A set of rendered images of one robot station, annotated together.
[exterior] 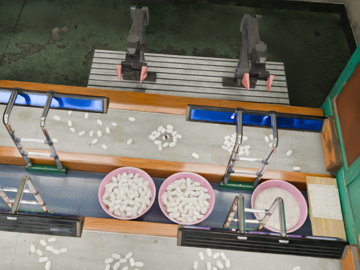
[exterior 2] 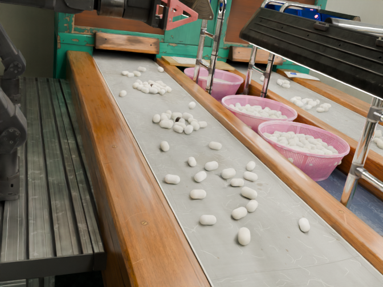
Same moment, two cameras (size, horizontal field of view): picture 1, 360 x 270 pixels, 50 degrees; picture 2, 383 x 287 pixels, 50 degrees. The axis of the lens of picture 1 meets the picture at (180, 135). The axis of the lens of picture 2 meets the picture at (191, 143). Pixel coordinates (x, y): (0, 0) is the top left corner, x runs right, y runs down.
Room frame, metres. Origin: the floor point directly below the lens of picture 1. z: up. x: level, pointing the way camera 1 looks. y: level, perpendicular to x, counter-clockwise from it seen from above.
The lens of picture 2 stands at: (1.45, 1.19, 1.15)
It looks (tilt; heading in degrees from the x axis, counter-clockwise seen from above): 21 degrees down; 250
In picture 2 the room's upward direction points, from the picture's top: 9 degrees clockwise
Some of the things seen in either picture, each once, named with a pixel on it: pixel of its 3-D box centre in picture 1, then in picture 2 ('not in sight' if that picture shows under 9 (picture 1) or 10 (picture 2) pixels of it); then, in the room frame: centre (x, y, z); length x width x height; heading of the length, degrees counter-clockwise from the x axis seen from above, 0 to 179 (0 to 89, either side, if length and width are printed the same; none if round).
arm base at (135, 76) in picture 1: (139, 72); (2, 162); (1.55, 0.28, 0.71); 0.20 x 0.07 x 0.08; 93
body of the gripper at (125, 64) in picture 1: (132, 63); (138, 7); (1.28, 0.26, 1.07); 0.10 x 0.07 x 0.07; 93
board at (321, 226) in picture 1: (325, 208); (197, 62); (0.78, -0.72, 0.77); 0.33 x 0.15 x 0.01; 2
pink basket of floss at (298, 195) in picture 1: (276, 208); (212, 85); (0.77, -0.50, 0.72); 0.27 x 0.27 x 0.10
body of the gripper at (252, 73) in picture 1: (256, 71); not in sight; (1.31, -0.34, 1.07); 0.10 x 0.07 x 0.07; 93
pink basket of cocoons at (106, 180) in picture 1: (127, 195); (299, 151); (0.75, 0.22, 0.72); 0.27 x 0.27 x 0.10
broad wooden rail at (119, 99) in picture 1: (162, 112); (105, 149); (1.30, 0.12, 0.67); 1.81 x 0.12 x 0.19; 92
